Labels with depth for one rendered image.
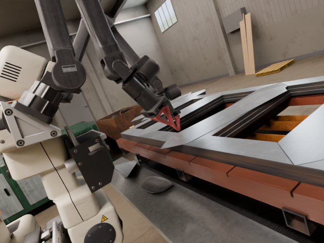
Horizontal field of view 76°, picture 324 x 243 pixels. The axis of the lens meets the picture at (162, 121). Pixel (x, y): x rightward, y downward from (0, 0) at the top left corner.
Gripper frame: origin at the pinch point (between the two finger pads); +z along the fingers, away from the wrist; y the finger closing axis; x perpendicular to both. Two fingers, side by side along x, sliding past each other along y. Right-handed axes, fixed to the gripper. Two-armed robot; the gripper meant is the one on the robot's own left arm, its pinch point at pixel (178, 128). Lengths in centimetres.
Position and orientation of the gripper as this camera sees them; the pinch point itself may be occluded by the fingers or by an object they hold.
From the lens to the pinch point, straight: 105.4
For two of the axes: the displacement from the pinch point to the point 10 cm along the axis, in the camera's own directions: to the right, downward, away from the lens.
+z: 4.8, 8.8, 0.0
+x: -7.9, 4.3, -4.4
